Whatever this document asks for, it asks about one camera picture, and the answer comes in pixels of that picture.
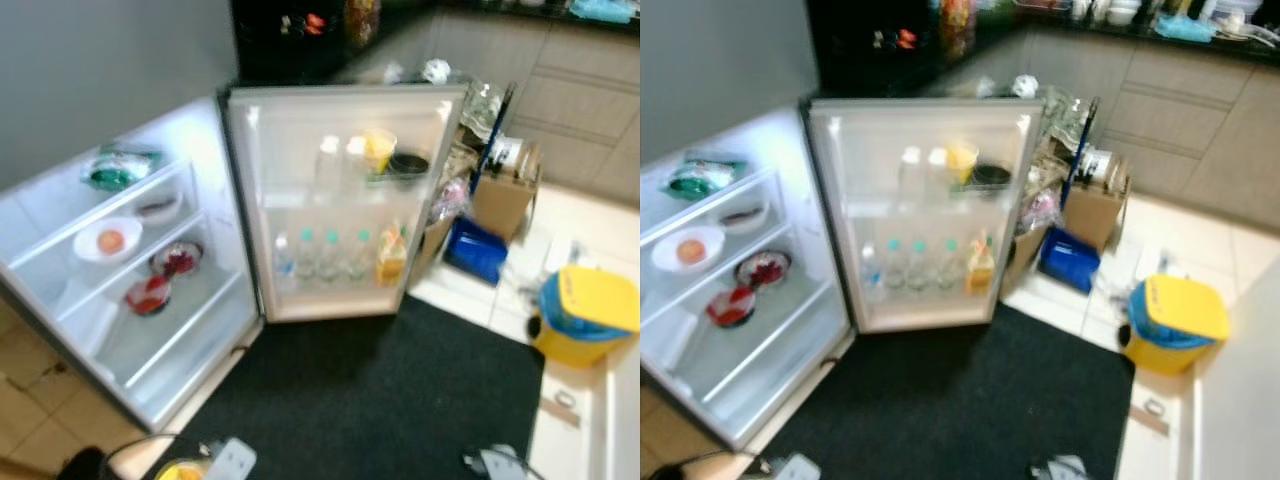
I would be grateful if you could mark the yellow instant noodle cup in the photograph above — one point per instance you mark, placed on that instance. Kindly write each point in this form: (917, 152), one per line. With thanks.
(180, 471)

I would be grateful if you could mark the open white fridge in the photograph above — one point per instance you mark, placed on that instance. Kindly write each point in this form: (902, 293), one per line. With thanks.
(800, 340)
(200, 330)

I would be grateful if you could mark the white fridge door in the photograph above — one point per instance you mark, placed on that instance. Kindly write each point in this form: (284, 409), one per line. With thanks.
(420, 250)
(1010, 260)

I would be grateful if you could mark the white bowl with orange fruit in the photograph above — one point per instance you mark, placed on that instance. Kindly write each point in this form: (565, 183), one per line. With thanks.
(108, 240)
(688, 250)

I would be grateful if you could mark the yellow bin with blue liner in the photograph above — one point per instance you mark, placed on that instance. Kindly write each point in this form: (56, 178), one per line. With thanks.
(1185, 310)
(590, 300)

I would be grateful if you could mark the green food bag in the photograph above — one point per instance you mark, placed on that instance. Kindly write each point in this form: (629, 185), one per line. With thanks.
(115, 175)
(700, 182)

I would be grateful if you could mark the small dark bowl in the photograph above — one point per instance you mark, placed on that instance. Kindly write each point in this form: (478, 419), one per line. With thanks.
(158, 208)
(745, 217)

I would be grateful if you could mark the dark bowl with red food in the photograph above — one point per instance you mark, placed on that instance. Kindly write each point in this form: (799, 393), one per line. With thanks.
(177, 260)
(763, 270)

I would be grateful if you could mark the brown cardboard box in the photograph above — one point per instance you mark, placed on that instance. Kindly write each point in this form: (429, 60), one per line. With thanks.
(500, 205)
(1092, 215)

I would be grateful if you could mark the beige kitchen cabinet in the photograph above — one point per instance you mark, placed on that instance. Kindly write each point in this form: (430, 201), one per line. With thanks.
(580, 100)
(1180, 120)

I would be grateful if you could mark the blue plastic crate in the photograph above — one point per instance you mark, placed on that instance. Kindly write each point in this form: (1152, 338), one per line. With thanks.
(1068, 260)
(475, 252)

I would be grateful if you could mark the small grey floor fitting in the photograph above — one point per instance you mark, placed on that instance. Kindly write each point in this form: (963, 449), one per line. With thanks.
(566, 400)
(1157, 408)

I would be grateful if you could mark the pink plastic bag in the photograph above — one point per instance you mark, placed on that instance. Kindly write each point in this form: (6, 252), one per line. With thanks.
(1040, 210)
(450, 200)

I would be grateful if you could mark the clear crumpled plastic bag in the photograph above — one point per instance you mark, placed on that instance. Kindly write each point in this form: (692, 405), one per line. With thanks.
(480, 105)
(1068, 112)

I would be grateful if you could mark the teal cloth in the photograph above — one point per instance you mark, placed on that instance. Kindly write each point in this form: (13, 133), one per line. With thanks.
(600, 10)
(1188, 28)

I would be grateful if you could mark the black bowl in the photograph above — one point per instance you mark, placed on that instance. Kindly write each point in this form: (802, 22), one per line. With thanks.
(990, 175)
(408, 165)

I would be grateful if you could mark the white round object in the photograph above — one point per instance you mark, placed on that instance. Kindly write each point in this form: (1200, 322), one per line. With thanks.
(435, 71)
(1024, 86)

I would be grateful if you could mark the black countertop appliance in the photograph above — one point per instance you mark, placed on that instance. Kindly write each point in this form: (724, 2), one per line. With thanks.
(270, 50)
(850, 60)

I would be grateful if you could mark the clear white-capped bottle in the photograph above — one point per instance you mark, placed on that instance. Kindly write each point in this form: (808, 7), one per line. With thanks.
(329, 165)
(354, 165)
(935, 175)
(910, 175)

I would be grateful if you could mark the large dark floor mat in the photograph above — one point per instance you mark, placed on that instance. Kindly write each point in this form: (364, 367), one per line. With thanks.
(380, 390)
(950, 400)

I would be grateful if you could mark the colourful snack jar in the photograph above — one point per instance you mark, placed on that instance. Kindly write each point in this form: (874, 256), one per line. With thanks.
(956, 25)
(362, 20)

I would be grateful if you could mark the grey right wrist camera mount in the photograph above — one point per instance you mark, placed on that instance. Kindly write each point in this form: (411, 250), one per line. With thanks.
(1060, 470)
(500, 465)

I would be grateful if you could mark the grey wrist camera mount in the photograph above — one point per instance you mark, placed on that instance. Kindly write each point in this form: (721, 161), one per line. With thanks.
(797, 470)
(1060, 470)
(500, 465)
(232, 462)

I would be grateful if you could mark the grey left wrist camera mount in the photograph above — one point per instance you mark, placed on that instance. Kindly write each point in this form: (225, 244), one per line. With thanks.
(232, 462)
(797, 470)

